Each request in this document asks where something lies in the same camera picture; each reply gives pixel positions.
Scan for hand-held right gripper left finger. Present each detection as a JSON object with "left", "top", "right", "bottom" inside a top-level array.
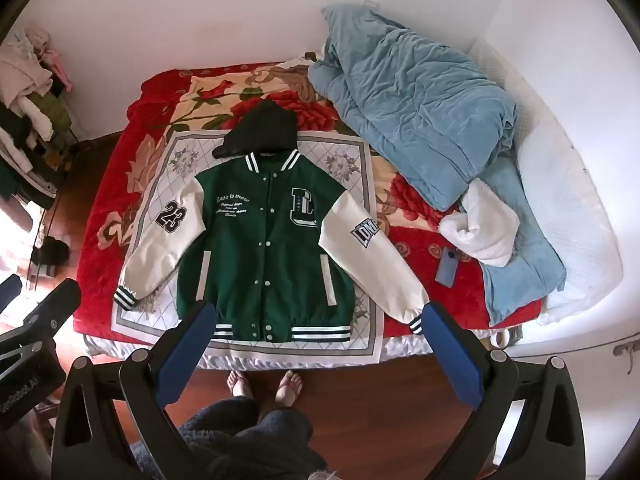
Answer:
[{"left": 51, "top": 300, "right": 217, "bottom": 480}]

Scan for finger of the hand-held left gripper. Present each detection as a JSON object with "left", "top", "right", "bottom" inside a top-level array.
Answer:
[{"left": 0, "top": 278, "right": 82, "bottom": 361}]

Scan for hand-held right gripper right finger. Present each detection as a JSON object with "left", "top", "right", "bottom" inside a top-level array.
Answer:
[{"left": 421, "top": 301, "right": 587, "bottom": 480}]

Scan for green varsity jacket white sleeves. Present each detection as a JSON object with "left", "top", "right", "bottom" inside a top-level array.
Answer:
[{"left": 114, "top": 99, "right": 431, "bottom": 345}]

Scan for clothes on rack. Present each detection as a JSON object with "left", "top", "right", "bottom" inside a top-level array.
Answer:
[{"left": 0, "top": 25, "right": 81, "bottom": 211}]

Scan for person's left foot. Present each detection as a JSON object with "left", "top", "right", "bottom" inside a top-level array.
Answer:
[{"left": 226, "top": 370, "right": 249, "bottom": 401}]

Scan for person's foot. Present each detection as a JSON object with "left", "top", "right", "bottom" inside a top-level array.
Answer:
[
  {"left": 275, "top": 370, "right": 304, "bottom": 408},
  {"left": 226, "top": 370, "right": 249, "bottom": 401}
]

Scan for blue phone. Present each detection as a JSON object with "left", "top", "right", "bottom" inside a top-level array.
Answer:
[{"left": 435, "top": 249, "right": 463, "bottom": 288}]

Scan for person's dark fleece clothing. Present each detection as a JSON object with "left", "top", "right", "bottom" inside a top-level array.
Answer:
[{"left": 132, "top": 400, "right": 341, "bottom": 480}]

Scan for person's right foot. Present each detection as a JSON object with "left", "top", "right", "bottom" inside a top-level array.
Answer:
[{"left": 275, "top": 370, "right": 304, "bottom": 408}]

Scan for blue folded blanket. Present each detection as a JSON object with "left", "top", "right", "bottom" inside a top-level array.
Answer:
[{"left": 481, "top": 157, "right": 568, "bottom": 327}]

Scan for white towel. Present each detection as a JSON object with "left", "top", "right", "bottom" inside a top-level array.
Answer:
[{"left": 439, "top": 178, "right": 521, "bottom": 268}]

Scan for red floral blanket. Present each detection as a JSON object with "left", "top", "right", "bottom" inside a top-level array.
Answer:
[{"left": 74, "top": 57, "right": 543, "bottom": 341}]

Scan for white patterned cloth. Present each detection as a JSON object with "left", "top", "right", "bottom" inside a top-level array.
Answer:
[{"left": 111, "top": 130, "right": 388, "bottom": 363}]

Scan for white mattress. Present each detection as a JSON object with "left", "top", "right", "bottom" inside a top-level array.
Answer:
[{"left": 82, "top": 35, "right": 626, "bottom": 372}]

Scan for blue quilt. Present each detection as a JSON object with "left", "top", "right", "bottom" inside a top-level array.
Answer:
[{"left": 307, "top": 4, "right": 518, "bottom": 212}]

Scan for beige wall socket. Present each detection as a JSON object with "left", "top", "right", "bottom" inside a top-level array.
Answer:
[{"left": 614, "top": 332, "right": 640, "bottom": 376}]

